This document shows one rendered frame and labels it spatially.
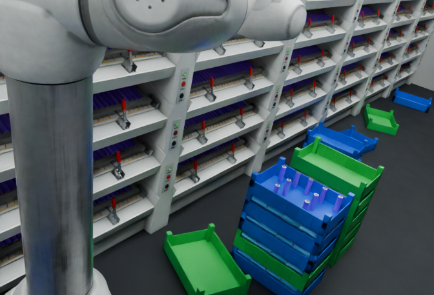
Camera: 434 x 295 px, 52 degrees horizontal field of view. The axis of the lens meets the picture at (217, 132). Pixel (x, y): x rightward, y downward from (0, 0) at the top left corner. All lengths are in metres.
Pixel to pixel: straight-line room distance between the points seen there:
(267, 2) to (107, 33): 0.56
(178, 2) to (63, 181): 0.31
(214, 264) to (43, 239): 1.12
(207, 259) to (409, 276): 0.84
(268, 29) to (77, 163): 0.53
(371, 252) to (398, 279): 0.16
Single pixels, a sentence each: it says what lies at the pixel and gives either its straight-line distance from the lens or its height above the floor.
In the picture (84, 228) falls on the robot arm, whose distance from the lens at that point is 0.67.
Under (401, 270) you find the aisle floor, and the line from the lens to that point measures 2.06.
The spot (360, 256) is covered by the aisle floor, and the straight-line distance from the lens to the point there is 2.02.
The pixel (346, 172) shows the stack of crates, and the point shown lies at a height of 0.32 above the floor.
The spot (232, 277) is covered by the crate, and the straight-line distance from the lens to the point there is 1.69.
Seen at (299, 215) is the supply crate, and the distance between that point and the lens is 1.48.
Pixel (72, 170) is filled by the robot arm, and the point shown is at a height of 0.84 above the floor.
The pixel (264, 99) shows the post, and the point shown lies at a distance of 2.11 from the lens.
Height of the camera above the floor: 1.17
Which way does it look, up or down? 26 degrees down
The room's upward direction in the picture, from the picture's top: 12 degrees clockwise
